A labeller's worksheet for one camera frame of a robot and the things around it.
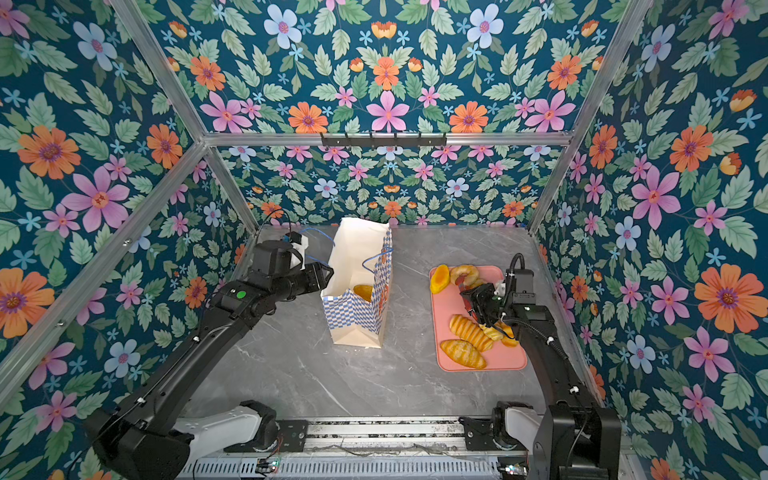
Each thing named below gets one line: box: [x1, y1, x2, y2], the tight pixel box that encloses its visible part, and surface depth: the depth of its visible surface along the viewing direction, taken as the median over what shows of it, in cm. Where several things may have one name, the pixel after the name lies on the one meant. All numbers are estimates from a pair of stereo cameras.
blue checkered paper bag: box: [321, 217, 393, 349], surface depth 83 cm
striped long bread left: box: [449, 314, 493, 352], surface depth 89 cm
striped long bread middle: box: [480, 323, 504, 343], surface depth 87 cm
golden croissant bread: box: [440, 339, 487, 369], surface depth 85 cm
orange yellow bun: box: [430, 264, 450, 294], surface depth 103 cm
